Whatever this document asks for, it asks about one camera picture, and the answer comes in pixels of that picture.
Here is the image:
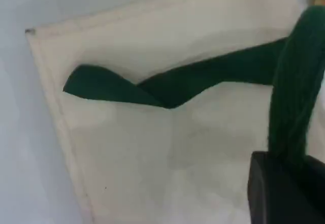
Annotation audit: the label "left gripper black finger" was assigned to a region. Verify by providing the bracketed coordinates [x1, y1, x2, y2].
[289, 155, 325, 224]
[247, 151, 290, 224]

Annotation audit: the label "white canvas bag green handles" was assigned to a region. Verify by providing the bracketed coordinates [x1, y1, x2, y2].
[25, 0, 325, 224]

